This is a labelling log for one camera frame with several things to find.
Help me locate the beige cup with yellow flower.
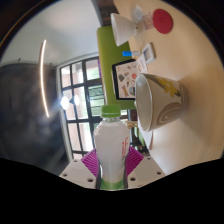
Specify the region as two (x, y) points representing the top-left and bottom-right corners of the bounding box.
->
(134, 72), (190, 133)

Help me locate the black laptop with stickers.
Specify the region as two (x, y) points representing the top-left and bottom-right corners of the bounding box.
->
(111, 58), (145, 101)

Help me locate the clear plastic wrapper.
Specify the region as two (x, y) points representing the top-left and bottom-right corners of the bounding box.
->
(133, 4), (155, 31)

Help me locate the long linear ceiling light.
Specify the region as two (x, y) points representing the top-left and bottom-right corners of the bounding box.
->
(39, 39), (51, 118)

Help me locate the green upholstered bench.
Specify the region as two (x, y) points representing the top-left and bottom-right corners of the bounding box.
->
(96, 25), (138, 111)

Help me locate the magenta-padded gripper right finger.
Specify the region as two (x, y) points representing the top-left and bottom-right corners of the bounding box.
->
(123, 145), (167, 190)

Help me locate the white bowl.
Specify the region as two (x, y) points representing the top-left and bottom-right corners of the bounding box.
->
(109, 12), (138, 47)

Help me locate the group of pendant lamps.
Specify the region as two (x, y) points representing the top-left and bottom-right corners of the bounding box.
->
(59, 94), (81, 111)

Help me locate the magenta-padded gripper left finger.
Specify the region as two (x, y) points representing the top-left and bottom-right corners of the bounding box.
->
(59, 148), (103, 190)

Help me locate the flat round red coaster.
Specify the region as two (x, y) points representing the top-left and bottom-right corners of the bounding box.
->
(152, 8), (174, 35)

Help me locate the green-capped white drink bottle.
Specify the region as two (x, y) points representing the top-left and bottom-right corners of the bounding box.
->
(93, 104), (131, 191)

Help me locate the small blue-capped bottle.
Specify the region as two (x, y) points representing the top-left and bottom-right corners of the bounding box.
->
(121, 49), (143, 58)

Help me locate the small white flat device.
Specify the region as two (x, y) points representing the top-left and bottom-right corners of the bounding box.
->
(141, 42), (157, 64)

